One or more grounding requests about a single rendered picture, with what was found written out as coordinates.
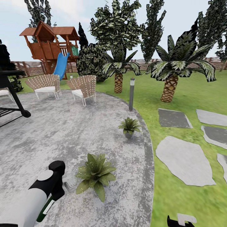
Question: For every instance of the bush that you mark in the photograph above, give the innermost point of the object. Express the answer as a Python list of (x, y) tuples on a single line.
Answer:
[(175, 62), (118, 64), (16, 84), (90, 60)]

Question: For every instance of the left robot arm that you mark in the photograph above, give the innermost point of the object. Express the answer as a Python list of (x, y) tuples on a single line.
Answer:
[(26, 210)]

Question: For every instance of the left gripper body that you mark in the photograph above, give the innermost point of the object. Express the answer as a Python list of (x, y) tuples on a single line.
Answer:
[(57, 191)]

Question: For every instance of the insectifuge atomizer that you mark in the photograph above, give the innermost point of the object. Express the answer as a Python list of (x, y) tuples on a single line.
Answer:
[(46, 208)]

